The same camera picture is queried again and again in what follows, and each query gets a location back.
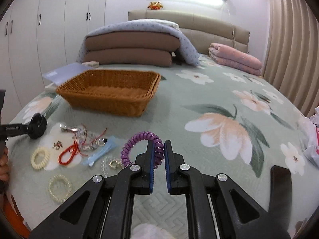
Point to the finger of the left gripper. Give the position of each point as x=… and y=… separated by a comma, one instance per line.
x=37, y=126

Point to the white wardrobe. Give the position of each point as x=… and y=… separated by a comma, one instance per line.
x=38, y=36

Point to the green floral bedspread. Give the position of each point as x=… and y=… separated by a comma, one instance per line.
x=221, y=120

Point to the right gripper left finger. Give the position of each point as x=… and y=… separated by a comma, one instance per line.
x=102, y=207

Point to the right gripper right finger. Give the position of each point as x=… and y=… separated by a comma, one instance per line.
x=217, y=207

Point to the beige padded headboard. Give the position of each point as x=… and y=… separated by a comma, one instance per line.
x=200, y=30

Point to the blue notebook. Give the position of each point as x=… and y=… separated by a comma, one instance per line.
x=61, y=75

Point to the brown wicker basket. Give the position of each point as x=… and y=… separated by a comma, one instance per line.
x=119, y=92

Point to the red cord loop charm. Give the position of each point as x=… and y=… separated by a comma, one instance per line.
x=84, y=142

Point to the light blue hair clip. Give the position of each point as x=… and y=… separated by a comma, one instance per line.
x=104, y=146

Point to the silver metal hair clip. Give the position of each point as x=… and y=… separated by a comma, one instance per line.
x=64, y=127

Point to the cream small cloth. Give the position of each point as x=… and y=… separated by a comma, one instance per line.
x=92, y=64

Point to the beige curtain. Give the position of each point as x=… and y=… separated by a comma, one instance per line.
x=291, y=63

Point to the white plastic bag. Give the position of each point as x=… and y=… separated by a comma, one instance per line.
x=308, y=127

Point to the person's left hand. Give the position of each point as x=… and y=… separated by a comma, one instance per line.
x=4, y=168

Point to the orange plush toy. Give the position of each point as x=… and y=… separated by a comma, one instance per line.
x=155, y=6

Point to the light blue floral blanket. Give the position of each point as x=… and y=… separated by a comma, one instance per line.
x=187, y=50

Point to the folded brown quilt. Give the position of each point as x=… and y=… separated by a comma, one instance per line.
x=131, y=47

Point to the white book under notebook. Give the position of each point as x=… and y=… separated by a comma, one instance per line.
x=51, y=87

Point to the folded pink blanket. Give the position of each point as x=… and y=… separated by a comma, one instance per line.
x=233, y=58

